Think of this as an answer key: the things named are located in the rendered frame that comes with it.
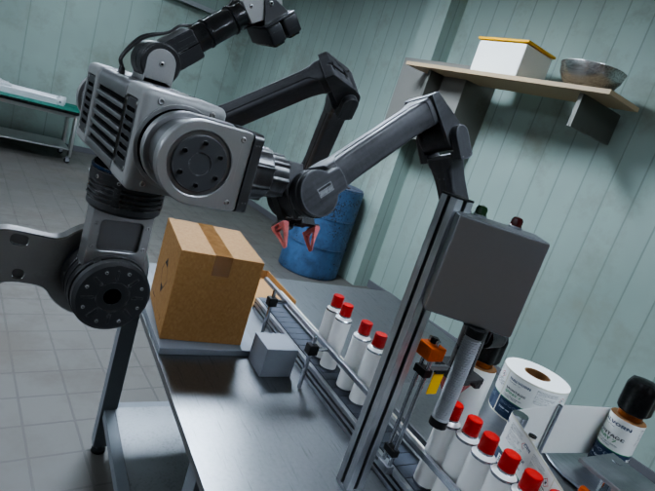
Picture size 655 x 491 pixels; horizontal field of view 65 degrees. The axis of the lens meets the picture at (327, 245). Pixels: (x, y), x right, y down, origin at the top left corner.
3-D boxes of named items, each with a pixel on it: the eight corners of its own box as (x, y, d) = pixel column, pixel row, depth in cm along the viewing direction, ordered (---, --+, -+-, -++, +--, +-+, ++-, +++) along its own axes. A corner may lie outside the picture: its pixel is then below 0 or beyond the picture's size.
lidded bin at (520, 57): (542, 92, 393) (557, 56, 387) (515, 76, 369) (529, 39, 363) (494, 84, 428) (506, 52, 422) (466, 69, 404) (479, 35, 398)
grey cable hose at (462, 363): (449, 430, 99) (490, 333, 94) (436, 431, 97) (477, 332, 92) (438, 418, 102) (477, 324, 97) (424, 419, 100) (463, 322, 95)
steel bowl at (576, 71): (627, 105, 345) (637, 82, 342) (598, 88, 319) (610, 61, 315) (569, 96, 378) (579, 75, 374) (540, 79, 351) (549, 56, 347)
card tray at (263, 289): (293, 310, 199) (296, 300, 199) (231, 304, 186) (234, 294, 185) (265, 279, 224) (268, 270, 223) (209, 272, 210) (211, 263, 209)
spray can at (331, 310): (329, 360, 156) (351, 300, 151) (315, 359, 153) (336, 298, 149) (322, 352, 160) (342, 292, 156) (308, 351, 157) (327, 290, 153)
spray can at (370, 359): (369, 406, 137) (395, 339, 132) (354, 407, 134) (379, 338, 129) (360, 396, 141) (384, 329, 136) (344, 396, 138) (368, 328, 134)
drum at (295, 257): (348, 283, 547) (378, 196, 525) (297, 280, 506) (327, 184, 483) (315, 259, 597) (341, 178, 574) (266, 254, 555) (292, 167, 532)
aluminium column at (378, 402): (362, 491, 112) (475, 201, 96) (345, 493, 109) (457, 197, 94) (352, 476, 115) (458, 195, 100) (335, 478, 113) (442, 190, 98)
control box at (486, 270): (510, 339, 95) (552, 244, 90) (423, 310, 95) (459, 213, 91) (498, 320, 104) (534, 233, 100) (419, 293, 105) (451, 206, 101)
